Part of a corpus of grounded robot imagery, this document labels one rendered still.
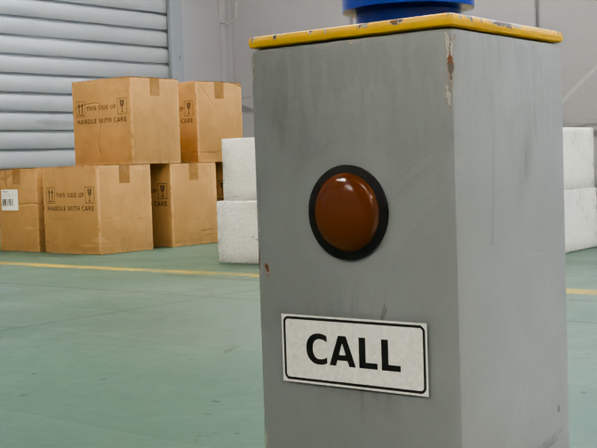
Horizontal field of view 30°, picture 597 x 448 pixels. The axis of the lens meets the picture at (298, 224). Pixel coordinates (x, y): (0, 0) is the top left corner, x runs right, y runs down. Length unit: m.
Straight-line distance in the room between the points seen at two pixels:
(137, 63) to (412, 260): 6.36
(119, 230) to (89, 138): 0.39
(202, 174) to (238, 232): 0.93
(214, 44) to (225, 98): 2.97
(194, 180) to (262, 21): 3.12
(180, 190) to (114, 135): 0.32
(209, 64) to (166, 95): 3.16
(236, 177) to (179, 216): 0.83
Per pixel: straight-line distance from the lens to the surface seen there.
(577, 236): 3.35
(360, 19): 0.34
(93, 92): 4.01
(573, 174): 3.35
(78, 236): 3.86
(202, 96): 4.16
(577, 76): 5.89
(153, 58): 6.71
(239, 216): 3.20
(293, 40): 0.33
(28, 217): 4.10
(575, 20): 5.92
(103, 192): 3.78
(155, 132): 3.95
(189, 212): 4.06
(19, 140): 6.05
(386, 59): 0.31
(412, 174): 0.30
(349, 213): 0.31
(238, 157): 3.22
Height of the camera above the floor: 0.28
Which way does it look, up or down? 3 degrees down
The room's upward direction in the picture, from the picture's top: 2 degrees counter-clockwise
